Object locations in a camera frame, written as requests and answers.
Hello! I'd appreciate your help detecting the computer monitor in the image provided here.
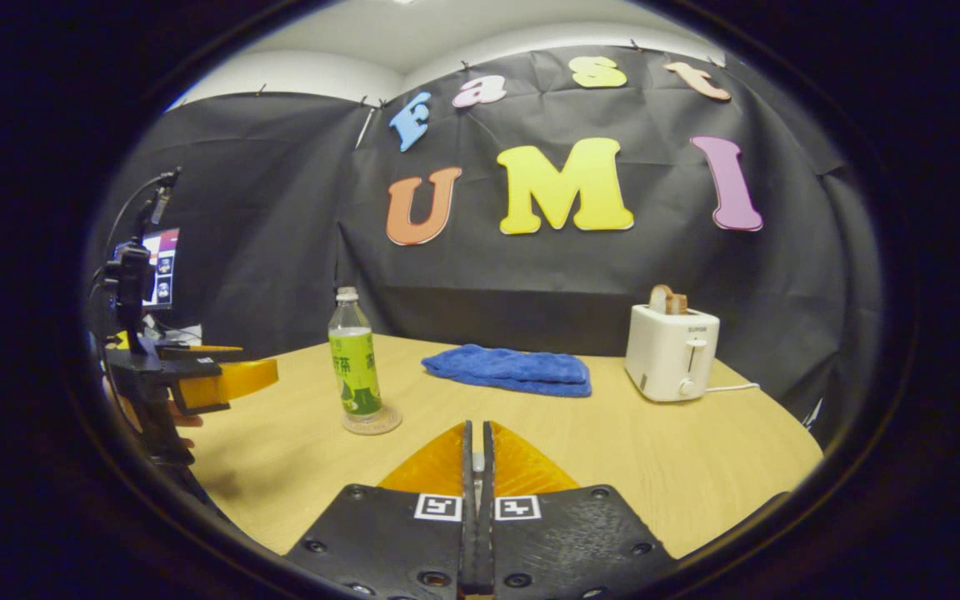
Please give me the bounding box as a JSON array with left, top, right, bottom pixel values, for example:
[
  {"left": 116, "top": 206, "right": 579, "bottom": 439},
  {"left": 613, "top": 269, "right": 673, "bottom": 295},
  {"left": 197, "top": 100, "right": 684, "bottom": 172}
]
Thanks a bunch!
[{"left": 113, "top": 227, "right": 182, "bottom": 312}]

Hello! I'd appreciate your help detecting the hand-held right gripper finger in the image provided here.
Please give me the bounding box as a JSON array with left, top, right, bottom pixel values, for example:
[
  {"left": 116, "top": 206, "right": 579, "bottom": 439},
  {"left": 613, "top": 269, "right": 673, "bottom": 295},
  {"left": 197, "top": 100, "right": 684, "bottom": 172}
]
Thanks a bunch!
[
  {"left": 284, "top": 420, "right": 479, "bottom": 600},
  {"left": 480, "top": 420, "right": 681, "bottom": 600}
]

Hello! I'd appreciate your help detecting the green label water bottle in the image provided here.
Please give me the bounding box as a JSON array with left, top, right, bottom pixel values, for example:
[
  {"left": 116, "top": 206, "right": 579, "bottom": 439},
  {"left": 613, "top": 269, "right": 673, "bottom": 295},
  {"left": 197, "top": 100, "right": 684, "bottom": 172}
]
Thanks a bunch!
[{"left": 327, "top": 287, "right": 383, "bottom": 418}]

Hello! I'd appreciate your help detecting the blue towel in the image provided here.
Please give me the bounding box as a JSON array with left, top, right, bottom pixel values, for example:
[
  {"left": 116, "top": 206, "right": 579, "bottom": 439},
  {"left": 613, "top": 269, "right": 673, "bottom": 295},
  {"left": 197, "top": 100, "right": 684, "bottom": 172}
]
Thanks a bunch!
[{"left": 422, "top": 343, "right": 593, "bottom": 398}]

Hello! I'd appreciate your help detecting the small white desk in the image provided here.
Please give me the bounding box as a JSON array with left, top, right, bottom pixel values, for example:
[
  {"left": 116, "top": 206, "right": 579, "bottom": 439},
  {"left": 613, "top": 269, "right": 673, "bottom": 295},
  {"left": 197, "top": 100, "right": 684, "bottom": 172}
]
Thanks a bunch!
[{"left": 151, "top": 319, "right": 204, "bottom": 344}]

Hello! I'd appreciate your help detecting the white toaster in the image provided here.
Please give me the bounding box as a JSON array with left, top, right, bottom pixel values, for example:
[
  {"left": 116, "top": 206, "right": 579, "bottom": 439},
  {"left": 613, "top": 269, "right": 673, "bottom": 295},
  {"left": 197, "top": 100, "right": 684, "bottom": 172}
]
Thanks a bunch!
[{"left": 624, "top": 303, "right": 721, "bottom": 403}]

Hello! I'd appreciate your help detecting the black backdrop cloth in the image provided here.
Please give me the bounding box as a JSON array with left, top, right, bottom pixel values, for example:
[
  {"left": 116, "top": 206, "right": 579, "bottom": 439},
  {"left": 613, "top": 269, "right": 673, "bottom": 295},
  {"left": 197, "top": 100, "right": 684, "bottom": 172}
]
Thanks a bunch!
[{"left": 88, "top": 46, "right": 885, "bottom": 451}]

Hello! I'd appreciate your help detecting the black gooseneck stand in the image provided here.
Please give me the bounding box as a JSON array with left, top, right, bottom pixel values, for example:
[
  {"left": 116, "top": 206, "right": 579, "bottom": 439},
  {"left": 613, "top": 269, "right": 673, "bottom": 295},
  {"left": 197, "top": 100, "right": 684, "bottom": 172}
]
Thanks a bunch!
[{"left": 101, "top": 167, "right": 183, "bottom": 276}]

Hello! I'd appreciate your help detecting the round coaster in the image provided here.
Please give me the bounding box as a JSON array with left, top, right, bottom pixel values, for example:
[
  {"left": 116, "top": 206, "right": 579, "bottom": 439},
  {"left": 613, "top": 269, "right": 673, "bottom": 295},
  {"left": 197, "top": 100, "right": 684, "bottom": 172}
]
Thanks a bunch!
[{"left": 341, "top": 404, "right": 403, "bottom": 437}]

